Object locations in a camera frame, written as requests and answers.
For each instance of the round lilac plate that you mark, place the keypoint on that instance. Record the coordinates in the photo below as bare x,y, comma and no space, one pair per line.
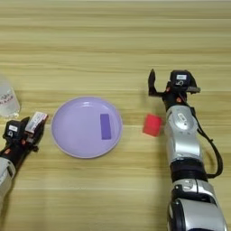
78,132

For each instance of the red cube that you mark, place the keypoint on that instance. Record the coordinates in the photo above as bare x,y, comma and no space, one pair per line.
152,125

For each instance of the flat purple rectangular block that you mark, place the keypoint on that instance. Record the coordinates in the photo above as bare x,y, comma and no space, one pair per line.
105,127

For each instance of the pink white eraser box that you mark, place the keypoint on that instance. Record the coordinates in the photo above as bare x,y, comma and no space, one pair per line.
36,121

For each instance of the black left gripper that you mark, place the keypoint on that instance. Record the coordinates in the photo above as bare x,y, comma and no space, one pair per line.
16,150

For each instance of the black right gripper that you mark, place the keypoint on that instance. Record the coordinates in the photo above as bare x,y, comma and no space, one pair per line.
173,96

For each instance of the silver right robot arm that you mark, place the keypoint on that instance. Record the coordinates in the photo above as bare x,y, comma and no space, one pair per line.
183,141

